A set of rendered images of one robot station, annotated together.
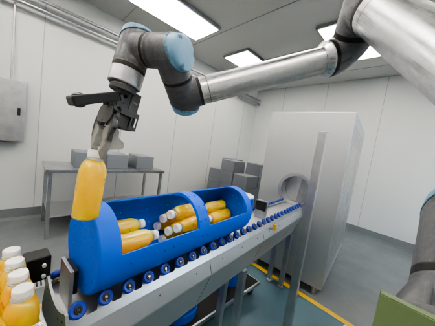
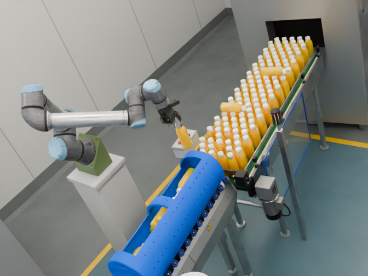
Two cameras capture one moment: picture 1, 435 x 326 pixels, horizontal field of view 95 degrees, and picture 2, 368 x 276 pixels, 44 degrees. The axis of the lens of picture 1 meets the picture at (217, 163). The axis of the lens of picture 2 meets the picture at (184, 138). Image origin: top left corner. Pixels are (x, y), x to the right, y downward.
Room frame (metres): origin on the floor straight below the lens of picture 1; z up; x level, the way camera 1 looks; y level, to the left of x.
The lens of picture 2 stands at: (2.89, 0.51, 2.93)
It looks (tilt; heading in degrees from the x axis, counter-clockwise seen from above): 35 degrees down; 184
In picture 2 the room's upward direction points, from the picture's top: 21 degrees counter-clockwise
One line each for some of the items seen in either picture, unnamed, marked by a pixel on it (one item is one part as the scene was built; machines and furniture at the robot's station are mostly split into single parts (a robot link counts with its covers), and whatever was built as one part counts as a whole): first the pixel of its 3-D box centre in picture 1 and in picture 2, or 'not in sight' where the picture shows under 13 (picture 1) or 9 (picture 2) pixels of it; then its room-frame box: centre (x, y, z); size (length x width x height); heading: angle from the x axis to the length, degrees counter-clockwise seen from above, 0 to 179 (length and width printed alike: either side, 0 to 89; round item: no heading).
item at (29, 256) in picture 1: (36, 268); (241, 178); (0.68, 0.60, 0.95); 0.10 x 0.07 x 0.10; 52
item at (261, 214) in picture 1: (260, 209); not in sight; (1.63, -0.41, 1.00); 0.10 x 0.04 x 0.15; 52
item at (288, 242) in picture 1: (285, 260); not in sight; (2.14, -0.90, 0.31); 0.06 x 0.06 x 0.63; 52
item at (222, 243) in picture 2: not in sight; (222, 245); (0.60, 0.32, 0.31); 0.06 x 0.06 x 0.63; 52
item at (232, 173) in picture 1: (235, 185); not in sight; (4.75, -0.52, 0.59); 1.20 x 0.80 x 1.19; 45
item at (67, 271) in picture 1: (68, 281); not in sight; (0.59, 0.41, 0.99); 0.10 x 0.02 x 0.12; 52
